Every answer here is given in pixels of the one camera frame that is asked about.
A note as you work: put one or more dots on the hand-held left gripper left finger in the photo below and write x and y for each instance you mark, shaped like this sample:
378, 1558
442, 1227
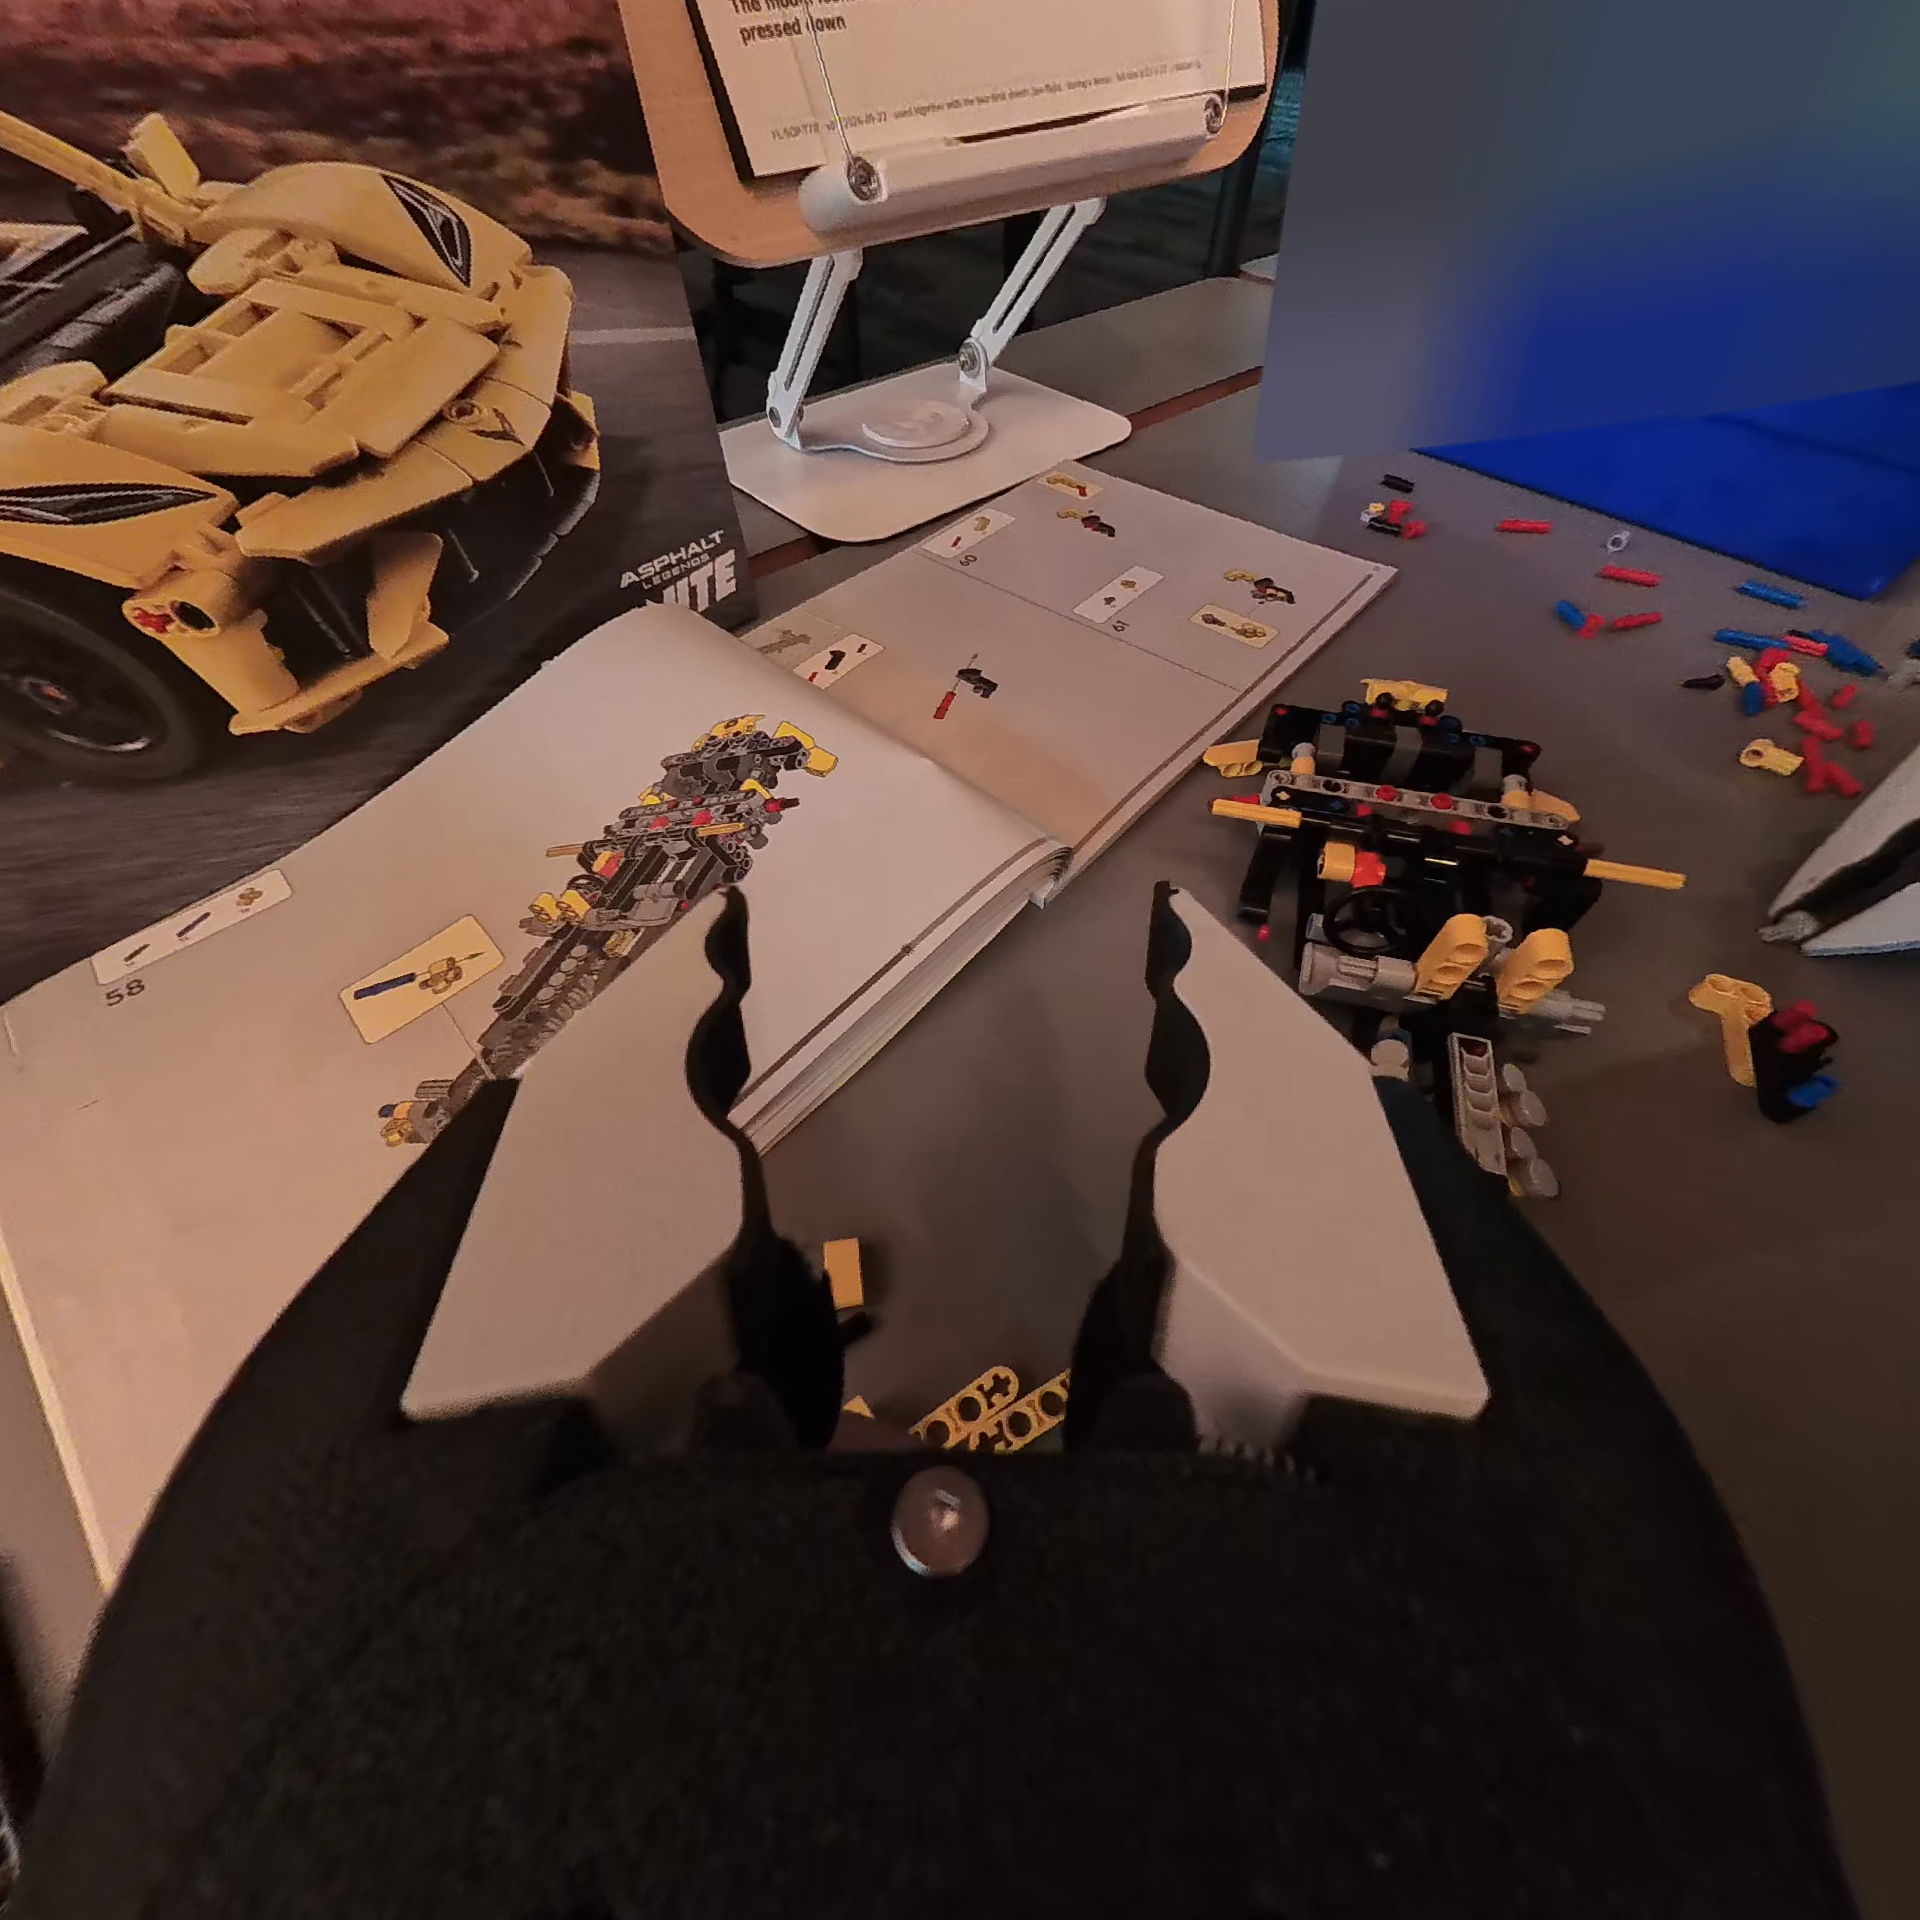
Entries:
585, 1185

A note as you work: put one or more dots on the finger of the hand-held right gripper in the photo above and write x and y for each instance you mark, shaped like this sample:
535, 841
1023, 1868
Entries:
1882, 938
1867, 855

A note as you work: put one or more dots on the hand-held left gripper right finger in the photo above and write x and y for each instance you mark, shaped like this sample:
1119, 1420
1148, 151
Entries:
1305, 1200

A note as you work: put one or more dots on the pile of red blue pins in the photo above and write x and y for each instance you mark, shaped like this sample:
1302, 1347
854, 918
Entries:
1800, 704

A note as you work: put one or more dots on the blue lego pin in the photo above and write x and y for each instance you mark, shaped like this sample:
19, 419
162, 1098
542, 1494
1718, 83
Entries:
1816, 1092

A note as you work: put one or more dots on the black lego beam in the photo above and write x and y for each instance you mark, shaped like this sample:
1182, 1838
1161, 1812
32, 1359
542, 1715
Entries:
1778, 1073

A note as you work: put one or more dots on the lego car model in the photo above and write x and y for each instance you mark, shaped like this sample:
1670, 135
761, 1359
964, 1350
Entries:
1394, 839

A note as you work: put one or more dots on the pile of yellow lego parts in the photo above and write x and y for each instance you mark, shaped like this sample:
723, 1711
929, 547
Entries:
991, 1411

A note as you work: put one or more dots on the lego instruction booklet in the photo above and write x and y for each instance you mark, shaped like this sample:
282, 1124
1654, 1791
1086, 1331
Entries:
900, 780

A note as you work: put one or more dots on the small cluster of lego connectors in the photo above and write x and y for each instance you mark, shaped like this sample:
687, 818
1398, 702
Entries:
1394, 512

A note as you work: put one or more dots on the lego set box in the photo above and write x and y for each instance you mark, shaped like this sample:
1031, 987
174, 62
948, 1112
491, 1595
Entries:
376, 225

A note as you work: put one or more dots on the blue plastic bin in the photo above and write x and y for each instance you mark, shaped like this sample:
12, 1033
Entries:
1724, 495

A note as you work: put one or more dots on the white stand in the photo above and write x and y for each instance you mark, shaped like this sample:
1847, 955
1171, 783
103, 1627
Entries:
914, 450

